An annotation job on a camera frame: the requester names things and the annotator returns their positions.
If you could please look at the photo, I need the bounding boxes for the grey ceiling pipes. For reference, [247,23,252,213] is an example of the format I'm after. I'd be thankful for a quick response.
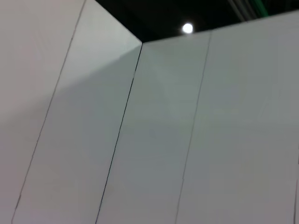
[228,0,258,22]

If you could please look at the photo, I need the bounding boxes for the green ceiling cable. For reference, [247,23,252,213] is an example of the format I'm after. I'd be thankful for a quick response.
[256,0,270,18]

